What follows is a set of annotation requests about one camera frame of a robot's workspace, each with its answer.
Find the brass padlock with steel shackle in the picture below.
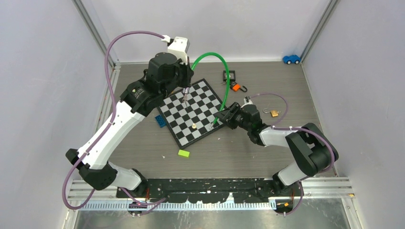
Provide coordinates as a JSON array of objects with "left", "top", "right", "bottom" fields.
[{"left": 263, "top": 108, "right": 281, "bottom": 117}]

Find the blue lego brick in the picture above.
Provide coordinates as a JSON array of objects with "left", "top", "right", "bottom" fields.
[{"left": 155, "top": 115, "right": 167, "bottom": 128}]

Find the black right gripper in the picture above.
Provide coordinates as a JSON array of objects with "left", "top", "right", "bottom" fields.
[{"left": 214, "top": 102, "right": 251, "bottom": 132}]

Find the black white chessboard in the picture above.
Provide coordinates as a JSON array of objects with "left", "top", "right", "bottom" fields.
[{"left": 157, "top": 78, "right": 224, "bottom": 149}]

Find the orange black padlock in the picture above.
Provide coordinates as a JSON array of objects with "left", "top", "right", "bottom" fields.
[{"left": 230, "top": 82, "right": 247, "bottom": 93}]

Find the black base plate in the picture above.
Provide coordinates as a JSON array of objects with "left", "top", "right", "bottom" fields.
[{"left": 116, "top": 178, "right": 301, "bottom": 204}]

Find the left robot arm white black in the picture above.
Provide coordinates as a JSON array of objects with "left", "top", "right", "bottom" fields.
[{"left": 65, "top": 51, "right": 193, "bottom": 198}]

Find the green cable lock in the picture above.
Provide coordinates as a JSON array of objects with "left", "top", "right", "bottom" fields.
[{"left": 181, "top": 52, "right": 231, "bottom": 131}]

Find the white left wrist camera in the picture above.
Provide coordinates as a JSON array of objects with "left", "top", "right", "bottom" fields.
[{"left": 161, "top": 35, "right": 190, "bottom": 65}]

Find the lime green block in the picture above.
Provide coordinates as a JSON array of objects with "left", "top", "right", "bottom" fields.
[{"left": 178, "top": 150, "right": 190, "bottom": 158}]

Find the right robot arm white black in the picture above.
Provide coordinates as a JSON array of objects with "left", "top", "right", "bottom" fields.
[{"left": 214, "top": 103, "right": 339, "bottom": 196}]

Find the aluminium frame rail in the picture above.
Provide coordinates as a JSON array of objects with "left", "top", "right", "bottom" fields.
[{"left": 68, "top": 177, "right": 355, "bottom": 213}]

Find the blue toy car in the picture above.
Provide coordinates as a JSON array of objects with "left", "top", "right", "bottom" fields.
[{"left": 282, "top": 55, "right": 301, "bottom": 64}]

